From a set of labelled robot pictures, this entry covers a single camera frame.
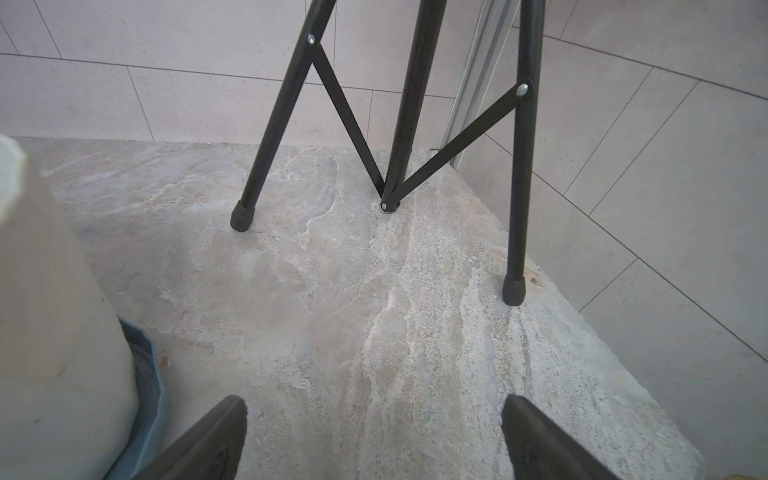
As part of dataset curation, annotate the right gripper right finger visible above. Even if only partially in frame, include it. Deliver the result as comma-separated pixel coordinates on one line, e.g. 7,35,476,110
501,394,618,480

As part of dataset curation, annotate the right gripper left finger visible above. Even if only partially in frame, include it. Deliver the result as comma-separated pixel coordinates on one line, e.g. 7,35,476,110
133,395,248,480

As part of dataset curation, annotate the blue saucer under cream pot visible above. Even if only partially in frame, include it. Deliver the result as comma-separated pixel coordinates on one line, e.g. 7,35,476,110
104,317,169,479

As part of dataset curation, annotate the cream right plant pot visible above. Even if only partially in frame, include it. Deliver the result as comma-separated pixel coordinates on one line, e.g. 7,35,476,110
1,138,139,479

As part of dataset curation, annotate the black perforated music stand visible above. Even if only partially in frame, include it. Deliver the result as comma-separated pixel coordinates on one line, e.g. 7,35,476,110
230,0,545,306

